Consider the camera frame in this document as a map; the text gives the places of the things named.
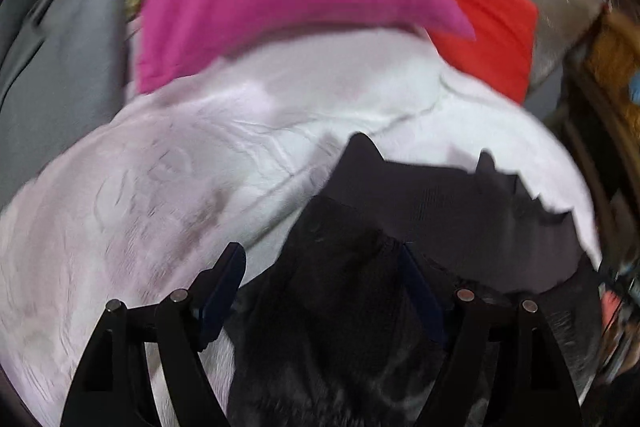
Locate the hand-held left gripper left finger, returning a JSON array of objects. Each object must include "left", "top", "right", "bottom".
[{"left": 60, "top": 242, "right": 248, "bottom": 427}]

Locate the black puffer jacket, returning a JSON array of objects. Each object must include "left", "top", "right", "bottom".
[{"left": 227, "top": 132, "right": 603, "bottom": 427}]

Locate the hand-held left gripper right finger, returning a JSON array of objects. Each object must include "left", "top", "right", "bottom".
[{"left": 399, "top": 242, "right": 584, "bottom": 427}]

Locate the grey coat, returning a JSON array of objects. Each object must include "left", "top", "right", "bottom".
[{"left": 0, "top": 0, "right": 146, "bottom": 208}]

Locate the red pillow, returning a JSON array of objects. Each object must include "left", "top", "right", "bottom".
[{"left": 422, "top": 0, "right": 540, "bottom": 104}]

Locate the white blanket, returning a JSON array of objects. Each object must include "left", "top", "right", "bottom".
[{"left": 0, "top": 27, "right": 601, "bottom": 427}]

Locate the wooden shelf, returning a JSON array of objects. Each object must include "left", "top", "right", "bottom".
[{"left": 547, "top": 97, "right": 640, "bottom": 258}]

